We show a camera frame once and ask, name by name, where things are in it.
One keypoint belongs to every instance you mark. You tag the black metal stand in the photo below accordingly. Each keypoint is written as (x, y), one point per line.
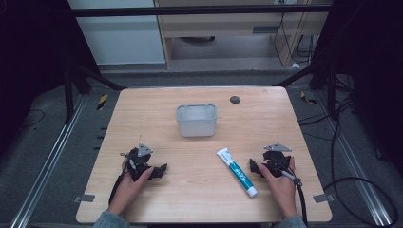
(331, 91)
(68, 95)

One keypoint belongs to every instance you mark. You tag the aluminium floor rail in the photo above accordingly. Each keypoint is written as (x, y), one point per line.
(47, 161)
(355, 158)

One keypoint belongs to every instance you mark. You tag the dark curtain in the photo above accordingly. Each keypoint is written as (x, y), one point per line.
(370, 79)
(31, 63)

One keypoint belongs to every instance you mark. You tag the light wooden cabinet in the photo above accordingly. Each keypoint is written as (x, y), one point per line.
(221, 27)

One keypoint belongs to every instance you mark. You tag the person's right hand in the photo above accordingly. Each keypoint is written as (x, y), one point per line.
(282, 191)

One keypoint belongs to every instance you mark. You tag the yellow and black tape strip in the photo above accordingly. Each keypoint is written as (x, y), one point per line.
(102, 102)
(308, 98)

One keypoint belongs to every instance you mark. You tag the white plug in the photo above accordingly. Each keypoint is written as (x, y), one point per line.
(295, 66)

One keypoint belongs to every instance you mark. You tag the black horizontal frame bar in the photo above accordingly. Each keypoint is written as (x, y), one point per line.
(190, 11)

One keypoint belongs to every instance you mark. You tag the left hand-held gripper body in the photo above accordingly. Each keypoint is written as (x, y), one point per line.
(138, 163)

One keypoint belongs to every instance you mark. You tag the white and teal toothpaste tube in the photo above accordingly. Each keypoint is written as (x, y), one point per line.
(237, 172)

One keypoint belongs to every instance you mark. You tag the white cabinet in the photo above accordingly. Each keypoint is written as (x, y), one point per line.
(120, 38)

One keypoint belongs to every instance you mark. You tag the person's left hand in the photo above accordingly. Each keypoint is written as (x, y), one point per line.
(128, 191)

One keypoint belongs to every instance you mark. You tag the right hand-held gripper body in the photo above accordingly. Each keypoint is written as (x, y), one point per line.
(276, 161)

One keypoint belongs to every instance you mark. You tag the white plastic storage box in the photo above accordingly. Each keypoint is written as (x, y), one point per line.
(196, 122)

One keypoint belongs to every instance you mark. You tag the grey tape piece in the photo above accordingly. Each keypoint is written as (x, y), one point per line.
(84, 198)
(323, 198)

